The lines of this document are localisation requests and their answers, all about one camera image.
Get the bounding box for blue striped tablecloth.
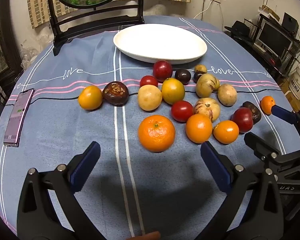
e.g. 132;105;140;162
0;15;300;240

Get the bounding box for red plum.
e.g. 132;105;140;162
231;107;254;133
153;60;173;82

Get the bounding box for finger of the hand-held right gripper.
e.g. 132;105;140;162
271;105;300;130
244;132;282;168

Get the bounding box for smartphone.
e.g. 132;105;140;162
3;88;35;147

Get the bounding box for white cable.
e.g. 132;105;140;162
194;0;213;20

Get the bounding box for computer monitor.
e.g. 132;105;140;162
255;20;294;58

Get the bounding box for yellow persimmon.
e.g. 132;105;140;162
78;85;103;110
161;78;185;105

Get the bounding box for small tangerine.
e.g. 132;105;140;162
213;120;240;144
260;96;276;115

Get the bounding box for black speaker box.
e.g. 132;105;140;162
282;12;299;33

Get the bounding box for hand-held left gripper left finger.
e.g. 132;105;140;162
17;141;101;240

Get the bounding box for white oval plate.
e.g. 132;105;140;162
113;24;207;65

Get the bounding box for beige checked curtain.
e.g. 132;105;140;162
26;0;194;29

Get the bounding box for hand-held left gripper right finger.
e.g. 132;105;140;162
195;141;285;240

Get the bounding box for dark brown mangosteen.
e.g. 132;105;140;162
102;81;129;107

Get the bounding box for black desk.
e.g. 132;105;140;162
225;17;300;80

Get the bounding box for large mandarin orange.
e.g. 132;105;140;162
138;115;176;152

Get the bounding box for medium mandarin orange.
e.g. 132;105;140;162
185;114;213;144

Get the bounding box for black hat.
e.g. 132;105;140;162
225;21;253;37

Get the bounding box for beige potato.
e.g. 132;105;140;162
138;85;163;111

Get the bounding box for dark brown chestnut fruit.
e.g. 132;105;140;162
242;101;262;125

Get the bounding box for large brown potato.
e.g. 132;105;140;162
217;84;238;107

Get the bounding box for clear plastic bags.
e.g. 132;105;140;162
20;35;55;68

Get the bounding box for red tomato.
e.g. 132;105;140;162
140;75;159;88
171;100;194;123

